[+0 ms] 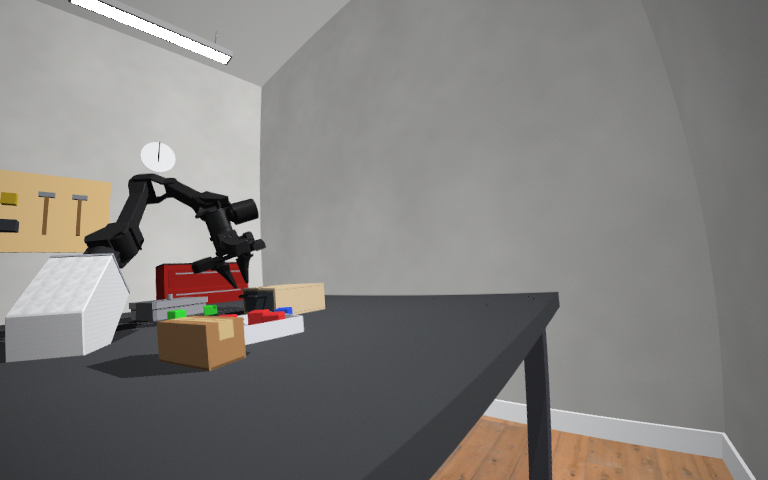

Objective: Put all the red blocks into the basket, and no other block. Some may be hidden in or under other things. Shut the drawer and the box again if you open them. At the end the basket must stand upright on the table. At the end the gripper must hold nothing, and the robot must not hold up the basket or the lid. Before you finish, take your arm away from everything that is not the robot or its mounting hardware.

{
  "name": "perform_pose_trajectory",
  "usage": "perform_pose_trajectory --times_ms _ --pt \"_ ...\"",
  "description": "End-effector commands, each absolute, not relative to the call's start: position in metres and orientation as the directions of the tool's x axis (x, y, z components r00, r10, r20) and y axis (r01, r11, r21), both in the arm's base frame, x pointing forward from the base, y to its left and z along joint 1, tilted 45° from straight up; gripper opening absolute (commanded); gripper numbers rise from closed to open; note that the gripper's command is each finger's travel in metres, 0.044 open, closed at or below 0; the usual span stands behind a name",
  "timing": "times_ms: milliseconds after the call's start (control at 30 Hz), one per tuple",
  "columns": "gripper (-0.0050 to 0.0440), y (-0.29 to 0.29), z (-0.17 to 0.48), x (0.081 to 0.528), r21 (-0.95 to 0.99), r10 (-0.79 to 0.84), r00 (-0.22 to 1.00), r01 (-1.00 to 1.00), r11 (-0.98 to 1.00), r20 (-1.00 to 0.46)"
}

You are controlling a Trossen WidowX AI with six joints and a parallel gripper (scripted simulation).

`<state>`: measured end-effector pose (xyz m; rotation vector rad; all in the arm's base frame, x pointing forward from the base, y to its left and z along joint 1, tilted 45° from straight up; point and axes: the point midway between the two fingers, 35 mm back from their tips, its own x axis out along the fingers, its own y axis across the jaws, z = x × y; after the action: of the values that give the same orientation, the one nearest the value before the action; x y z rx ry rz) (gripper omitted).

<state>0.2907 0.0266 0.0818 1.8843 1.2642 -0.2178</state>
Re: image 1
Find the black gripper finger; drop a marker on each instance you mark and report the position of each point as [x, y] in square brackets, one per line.
[243, 264]
[225, 270]

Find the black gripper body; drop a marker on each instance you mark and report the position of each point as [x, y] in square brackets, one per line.
[208, 263]

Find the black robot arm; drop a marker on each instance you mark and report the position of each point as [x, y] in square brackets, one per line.
[127, 238]

